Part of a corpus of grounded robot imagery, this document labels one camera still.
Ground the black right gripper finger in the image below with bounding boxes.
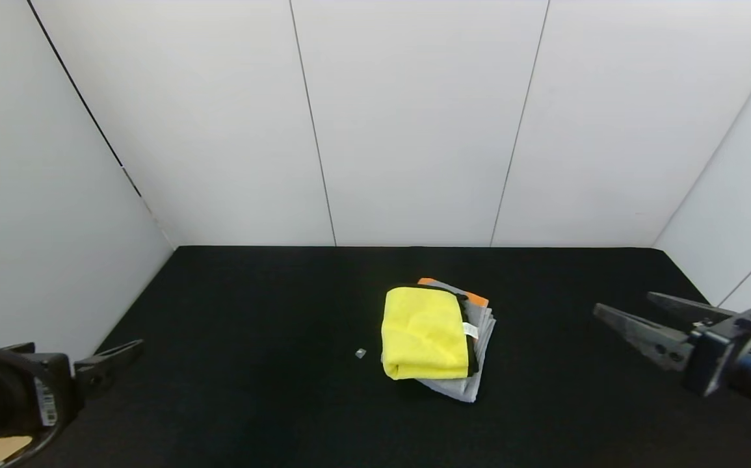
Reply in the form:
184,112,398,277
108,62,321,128
592,302,696,372
645,291,739,333

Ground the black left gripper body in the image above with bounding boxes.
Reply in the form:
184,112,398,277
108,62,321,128
0,351,77,445

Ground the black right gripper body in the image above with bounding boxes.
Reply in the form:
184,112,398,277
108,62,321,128
681,308,751,419

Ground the grey towel with orange marks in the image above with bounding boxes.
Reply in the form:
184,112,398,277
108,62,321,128
382,278,497,404

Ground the yellow microfiber towel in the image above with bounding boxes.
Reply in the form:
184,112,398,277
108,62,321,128
380,286,480,381

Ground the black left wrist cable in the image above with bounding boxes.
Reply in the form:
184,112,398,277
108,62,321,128
0,416,57,468

